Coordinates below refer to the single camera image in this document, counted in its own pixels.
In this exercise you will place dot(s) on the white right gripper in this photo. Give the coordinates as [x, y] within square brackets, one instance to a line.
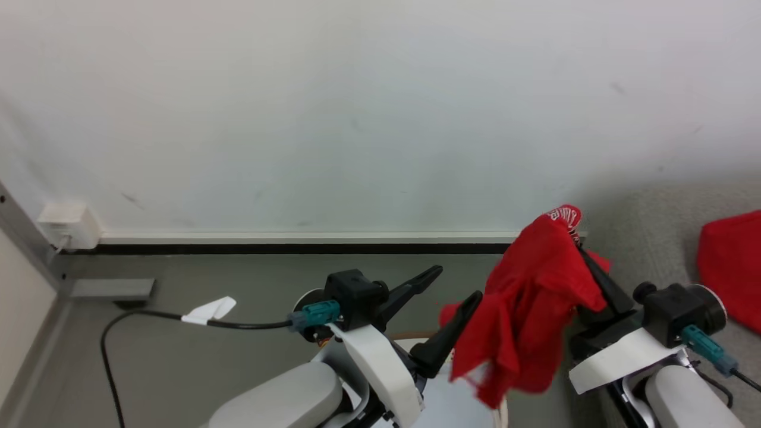
[618, 356]

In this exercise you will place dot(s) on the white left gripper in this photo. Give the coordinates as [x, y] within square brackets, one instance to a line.
[380, 368]

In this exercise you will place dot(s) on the red printed garment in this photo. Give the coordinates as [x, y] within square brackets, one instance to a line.
[529, 303]

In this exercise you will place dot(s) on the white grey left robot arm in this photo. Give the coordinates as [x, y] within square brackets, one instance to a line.
[285, 398]

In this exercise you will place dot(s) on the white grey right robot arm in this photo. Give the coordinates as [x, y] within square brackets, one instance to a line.
[689, 401]

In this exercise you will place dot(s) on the grey fabric sofa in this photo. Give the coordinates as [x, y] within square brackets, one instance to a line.
[654, 238]

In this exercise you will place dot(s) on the white perforated laundry basket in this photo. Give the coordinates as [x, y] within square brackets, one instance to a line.
[501, 416]

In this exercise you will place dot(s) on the white baseboard strip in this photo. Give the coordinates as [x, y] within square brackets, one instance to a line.
[297, 238]

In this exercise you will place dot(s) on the white tape tag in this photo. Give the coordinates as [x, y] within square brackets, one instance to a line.
[209, 311]

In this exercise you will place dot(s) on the beige partition panel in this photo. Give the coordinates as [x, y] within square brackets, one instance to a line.
[21, 309]

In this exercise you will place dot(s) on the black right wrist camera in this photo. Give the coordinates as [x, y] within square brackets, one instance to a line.
[678, 312]

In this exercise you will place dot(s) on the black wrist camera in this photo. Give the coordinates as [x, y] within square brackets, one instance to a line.
[354, 297]
[678, 312]

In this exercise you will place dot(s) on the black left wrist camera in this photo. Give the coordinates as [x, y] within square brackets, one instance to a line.
[354, 297]

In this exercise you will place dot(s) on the black round frame foot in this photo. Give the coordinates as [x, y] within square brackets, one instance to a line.
[127, 304]

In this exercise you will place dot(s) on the white wall socket box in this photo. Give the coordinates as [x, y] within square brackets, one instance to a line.
[70, 226]

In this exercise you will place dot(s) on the grey metal frame post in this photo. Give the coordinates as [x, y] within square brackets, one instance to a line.
[30, 249]

